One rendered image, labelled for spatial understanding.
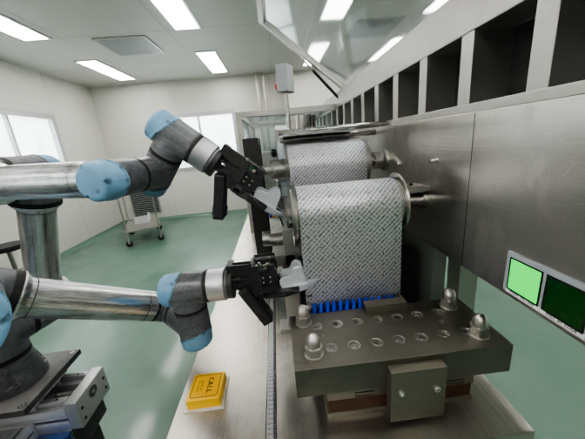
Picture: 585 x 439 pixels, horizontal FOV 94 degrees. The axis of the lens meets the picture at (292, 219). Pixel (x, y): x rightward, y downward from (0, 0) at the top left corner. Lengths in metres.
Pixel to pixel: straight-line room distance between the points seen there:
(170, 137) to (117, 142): 6.30
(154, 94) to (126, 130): 0.94
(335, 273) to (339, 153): 0.37
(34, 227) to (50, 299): 0.36
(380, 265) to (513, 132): 0.36
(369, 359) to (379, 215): 0.30
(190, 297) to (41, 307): 0.26
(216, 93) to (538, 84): 6.03
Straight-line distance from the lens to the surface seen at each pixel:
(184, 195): 6.56
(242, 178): 0.65
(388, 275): 0.72
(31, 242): 1.06
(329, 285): 0.68
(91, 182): 0.61
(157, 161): 0.69
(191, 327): 0.71
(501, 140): 0.56
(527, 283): 0.54
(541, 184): 0.51
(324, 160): 0.84
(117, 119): 6.94
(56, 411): 1.14
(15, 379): 1.16
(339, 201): 0.62
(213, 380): 0.73
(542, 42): 0.54
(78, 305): 0.73
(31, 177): 0.75
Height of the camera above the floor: 1.42
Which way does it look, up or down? 16 degrees down
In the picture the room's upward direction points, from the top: 5 degrees counter-clockwise
